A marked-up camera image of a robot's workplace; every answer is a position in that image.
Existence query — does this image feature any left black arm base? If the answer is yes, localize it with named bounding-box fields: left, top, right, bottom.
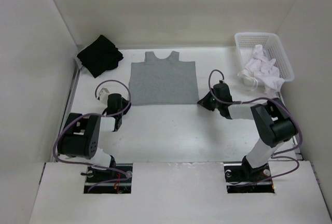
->
left=81, top=164, right=133, bottom=194

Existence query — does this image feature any folded black tank top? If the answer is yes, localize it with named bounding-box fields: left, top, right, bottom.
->
left=77, top=35, right=123, bottom=78

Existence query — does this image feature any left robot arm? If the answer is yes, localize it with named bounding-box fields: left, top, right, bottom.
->
left=53, top=93, right=131, bottom=182

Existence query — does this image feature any white plastic basket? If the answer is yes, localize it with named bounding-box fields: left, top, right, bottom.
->
left=234, top=32, right=295, bottom=82

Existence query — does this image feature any grey tank top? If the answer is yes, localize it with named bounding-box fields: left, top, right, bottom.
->
left=129, top=51, right=199, bottom=106

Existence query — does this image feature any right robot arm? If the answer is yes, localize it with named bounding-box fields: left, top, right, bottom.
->
left=197, top=81, right=298, bottom=180

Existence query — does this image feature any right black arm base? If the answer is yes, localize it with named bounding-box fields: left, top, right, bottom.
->
left=224, top=163, right=274, bottom=193

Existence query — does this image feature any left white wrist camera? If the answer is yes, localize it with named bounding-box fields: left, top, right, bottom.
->
left=97, top=88, right=110, bottom=105

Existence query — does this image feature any white tank top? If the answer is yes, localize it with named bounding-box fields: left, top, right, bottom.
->
left=238, top=45, right=285, bottom=96

